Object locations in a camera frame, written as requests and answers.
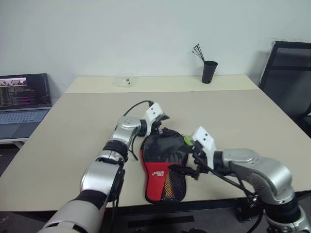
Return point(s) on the black and red paddle case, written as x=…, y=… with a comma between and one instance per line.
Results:
x=155, y=174

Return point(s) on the dark rounded shape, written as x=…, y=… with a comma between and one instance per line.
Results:
x=143, y=230
x=194, y=230

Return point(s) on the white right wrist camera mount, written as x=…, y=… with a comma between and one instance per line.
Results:
x=204, y=138

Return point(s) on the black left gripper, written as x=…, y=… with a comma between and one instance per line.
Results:
x=156, y=126

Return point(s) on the black mesh office chair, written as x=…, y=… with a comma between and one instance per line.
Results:
x=284, y=82

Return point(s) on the white side table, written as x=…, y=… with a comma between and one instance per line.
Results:
x=12, y=142

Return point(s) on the clear plastic container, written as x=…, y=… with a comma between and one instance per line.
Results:
x=124, y=81

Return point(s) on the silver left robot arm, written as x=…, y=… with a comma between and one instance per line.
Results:
x=104, y=174

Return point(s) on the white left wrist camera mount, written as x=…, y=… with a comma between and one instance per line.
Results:
x=154, y=112

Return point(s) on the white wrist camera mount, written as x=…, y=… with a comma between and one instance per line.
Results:
x=154, y=112
x=204, y=138

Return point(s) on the black table frame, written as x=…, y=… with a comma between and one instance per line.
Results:
x=175, y=210

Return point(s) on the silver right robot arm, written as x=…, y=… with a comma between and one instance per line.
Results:
x=262, y=170

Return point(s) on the black plastic cup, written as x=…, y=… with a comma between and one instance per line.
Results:
x=209, y=72

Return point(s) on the grey open laptop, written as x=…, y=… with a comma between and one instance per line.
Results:
x=24, y=97

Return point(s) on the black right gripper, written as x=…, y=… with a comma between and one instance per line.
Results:
x=199, y=162

